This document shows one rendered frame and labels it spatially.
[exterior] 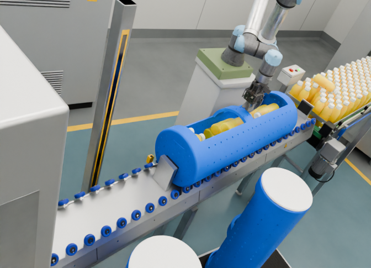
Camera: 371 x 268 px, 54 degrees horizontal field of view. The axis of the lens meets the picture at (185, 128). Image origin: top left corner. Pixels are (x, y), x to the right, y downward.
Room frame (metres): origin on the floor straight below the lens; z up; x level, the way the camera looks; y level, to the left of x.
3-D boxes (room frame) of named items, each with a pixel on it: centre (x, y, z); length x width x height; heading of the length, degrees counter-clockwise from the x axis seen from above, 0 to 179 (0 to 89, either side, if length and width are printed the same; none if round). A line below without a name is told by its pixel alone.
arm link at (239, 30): (2.17, -0.12, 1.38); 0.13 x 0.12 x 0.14; 92
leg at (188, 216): (1.41, -0.21, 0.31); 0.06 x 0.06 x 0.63; 56
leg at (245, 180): (2.30, -0.64, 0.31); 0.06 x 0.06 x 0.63; 56
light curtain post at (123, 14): (1.27, 0.37, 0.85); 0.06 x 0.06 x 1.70; 56
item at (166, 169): (1.21, 0.01, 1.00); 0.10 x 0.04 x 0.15; 56
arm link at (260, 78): (1.61, -0.26, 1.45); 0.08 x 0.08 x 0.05
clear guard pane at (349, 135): (2.69, -1.32, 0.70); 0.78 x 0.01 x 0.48; 146
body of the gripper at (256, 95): (1.60, -0.26, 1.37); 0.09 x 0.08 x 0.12; 146
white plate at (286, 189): (1.40, -0.59, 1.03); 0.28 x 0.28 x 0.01
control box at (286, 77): (2.65, -0.61, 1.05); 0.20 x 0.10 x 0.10; 146
